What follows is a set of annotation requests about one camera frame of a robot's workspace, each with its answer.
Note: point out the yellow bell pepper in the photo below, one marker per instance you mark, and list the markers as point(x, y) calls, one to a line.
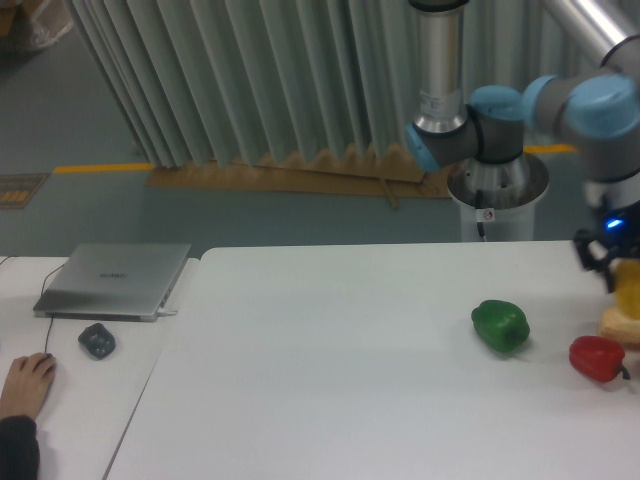
point(627, 287)

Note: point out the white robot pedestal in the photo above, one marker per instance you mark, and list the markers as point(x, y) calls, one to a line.
point(500, 215)

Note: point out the red bell pepper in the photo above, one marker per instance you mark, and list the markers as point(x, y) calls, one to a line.
point(598, 358)

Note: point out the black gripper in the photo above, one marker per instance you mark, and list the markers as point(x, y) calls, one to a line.
point(616, 231)

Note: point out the green bell pepper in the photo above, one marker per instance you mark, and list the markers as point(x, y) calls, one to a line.
point(501, 325)

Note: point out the dark grey small controller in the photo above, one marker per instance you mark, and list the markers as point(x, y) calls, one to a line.
point(97, 341)

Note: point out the person's bare hand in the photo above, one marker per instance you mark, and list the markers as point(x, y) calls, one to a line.
point(27, 385)

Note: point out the brown cardboard sheet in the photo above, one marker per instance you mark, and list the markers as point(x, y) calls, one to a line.
point(392, 176)

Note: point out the bread slice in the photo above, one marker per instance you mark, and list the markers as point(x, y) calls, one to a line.
point(616, 326)

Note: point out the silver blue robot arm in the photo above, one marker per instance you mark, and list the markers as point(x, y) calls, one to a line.
point(597, 113)

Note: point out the silver closed laptop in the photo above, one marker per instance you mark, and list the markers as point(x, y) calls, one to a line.
point(114, 281)

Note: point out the pale green folding curtain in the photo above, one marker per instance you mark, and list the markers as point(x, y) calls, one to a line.
point(215, 80)

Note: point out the white usb plug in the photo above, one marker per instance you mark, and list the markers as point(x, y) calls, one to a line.
point(165, 313)

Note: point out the black sleeved forearm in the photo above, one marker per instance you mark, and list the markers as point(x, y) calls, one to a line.
point(20, 453)

